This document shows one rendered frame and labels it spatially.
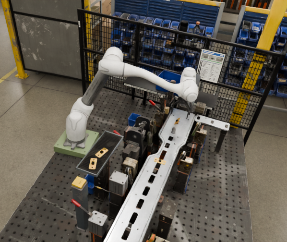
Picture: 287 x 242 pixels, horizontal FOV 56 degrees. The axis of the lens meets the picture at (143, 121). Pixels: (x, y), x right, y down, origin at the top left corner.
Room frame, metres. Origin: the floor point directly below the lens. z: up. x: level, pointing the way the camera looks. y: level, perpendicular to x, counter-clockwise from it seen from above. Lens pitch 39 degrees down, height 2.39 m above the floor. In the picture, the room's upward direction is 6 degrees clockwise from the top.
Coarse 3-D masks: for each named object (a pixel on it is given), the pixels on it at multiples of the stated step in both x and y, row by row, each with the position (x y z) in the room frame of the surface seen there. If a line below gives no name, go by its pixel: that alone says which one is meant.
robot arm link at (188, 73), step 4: (188, 68) 1.74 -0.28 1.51; (192, 68) 1.76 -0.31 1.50; (184, 72) 1.72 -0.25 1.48; (188, 72) 1.71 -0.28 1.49; (192, 72) 1.71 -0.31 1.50; (184, 76) 1.71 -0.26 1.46; (188, 76) 1.70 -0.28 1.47; (192, 76) 1.70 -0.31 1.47; (180, 80) 1.72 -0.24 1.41; (184, 80) 1.67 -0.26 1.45
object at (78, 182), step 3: (78, 177) 0.96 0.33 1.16; (75, 180) 0.94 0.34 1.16; (78, 180) 0.94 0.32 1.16; (81, 180) 0.94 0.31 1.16; (84, 180) 0.94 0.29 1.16; (72, 183) 0.91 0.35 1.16; (75, 183) 0.91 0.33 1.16; (78, 183) 0.91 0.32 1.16; (81, 183) 0.92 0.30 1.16; (75, 186) 0.90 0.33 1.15; (78, 186) 0.90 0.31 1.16; (81, 186) 0.90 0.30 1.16
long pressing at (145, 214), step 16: (176, 112) 1.89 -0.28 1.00; (176, 128) 1.67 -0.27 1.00; (176, 144) 1.49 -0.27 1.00; (144, 176) 1.15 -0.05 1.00; (160, 176) 1.16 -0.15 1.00; (160, 192) 1.04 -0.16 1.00; (128, 208) 0.90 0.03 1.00; (144, 208) 0.91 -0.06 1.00; (112, 224) 0.79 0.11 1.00; (144, 224) 0.81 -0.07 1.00; (112, 240) 0.70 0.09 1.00; (128, 240) 0.71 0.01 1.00
